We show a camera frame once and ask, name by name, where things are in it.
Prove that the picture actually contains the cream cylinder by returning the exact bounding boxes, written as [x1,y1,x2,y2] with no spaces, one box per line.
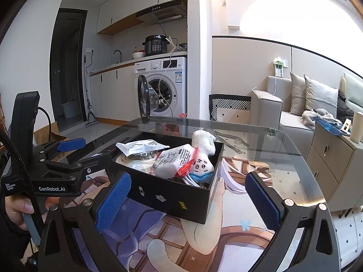
[350,111,363,143]

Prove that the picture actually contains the grey fur item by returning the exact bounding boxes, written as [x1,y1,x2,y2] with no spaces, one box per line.
[301,108,339,128]

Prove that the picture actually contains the white plush toy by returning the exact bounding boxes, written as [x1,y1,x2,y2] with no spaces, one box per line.
[187,130,216,185]

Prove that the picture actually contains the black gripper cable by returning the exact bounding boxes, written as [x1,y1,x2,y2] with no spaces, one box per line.
[0,106,53,233]

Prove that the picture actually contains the black jacket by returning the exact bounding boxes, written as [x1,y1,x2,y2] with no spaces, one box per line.
[337,89,355,117]

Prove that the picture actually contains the person's left hand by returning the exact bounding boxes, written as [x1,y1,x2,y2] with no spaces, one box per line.
[0,196,59,231]

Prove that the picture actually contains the cardboard box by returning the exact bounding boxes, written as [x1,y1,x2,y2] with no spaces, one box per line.
[33,120,70,148]

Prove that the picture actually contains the white packet with red edge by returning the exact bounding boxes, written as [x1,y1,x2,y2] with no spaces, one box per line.
[152,144,199,180]

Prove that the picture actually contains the black white patterned basket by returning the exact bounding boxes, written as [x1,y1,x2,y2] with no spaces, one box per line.
[209,94,252,121]

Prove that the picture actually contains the white wall power strip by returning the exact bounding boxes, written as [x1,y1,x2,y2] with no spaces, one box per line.
[272,57,289,78]

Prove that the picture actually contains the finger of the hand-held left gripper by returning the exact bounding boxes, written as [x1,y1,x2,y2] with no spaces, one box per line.
[31,137,87,162]
[40,152,114,177]

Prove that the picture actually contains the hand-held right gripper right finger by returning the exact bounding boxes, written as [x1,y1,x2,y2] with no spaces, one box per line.
[244,171,341,272]

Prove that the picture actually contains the range hood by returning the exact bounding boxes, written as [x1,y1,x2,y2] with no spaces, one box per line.
[135,0,188,23]

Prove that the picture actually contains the person's left forearm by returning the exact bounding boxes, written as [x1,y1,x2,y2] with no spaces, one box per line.
[0,218,36,272]

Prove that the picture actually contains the plain grey cushion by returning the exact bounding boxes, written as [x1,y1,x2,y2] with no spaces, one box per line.
[289,72,308,117]

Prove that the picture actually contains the grey cushion with stripe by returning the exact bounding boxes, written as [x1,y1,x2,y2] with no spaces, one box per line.
[303,74,339,114]

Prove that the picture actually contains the printed table mat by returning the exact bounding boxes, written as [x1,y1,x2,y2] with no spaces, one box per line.
[65,159,326,272]

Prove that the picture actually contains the white washing machine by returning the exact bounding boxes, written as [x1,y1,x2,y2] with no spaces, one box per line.
[133,57,188,119]

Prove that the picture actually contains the bag of beige cord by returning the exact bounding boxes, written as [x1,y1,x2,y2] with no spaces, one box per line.
[118,153,159,173]

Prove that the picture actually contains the black storage box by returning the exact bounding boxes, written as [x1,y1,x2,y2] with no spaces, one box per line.
[112,132,224,225]

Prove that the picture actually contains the blue bag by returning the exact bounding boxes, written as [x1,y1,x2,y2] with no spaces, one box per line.
[316,117,352,136]

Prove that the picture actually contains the black pressure cooker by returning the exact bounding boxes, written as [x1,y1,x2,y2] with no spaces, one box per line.
[142,35,171,57]

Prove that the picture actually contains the beige cabinet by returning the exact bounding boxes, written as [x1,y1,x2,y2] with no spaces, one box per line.
[306,122,363,213]

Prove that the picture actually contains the white counter cabinets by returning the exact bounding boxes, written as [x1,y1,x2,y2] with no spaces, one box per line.
[90,61,136,118]

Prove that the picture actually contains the mop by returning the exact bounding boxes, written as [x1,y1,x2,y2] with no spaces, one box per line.
[83,55,100,129]

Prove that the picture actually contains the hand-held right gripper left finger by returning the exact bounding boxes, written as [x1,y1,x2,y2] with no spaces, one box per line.
[42,171,134,272]

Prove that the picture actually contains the beige sofa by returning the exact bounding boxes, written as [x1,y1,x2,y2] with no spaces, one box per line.
[251,75,355,148]

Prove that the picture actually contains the white wall cabinets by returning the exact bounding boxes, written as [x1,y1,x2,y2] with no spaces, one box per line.
[96,0,188,36]

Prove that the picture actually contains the white cable bundle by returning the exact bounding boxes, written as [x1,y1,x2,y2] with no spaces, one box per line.
[181,174,210,189]

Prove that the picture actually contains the white printed packet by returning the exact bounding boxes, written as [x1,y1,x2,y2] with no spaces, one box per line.
[116,139,167,158]

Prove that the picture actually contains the black door frame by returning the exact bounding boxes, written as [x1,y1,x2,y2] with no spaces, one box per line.
[49,8,88,133]

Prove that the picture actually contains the grey bucket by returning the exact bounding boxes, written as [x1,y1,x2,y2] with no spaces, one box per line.
[60,100,78,119]

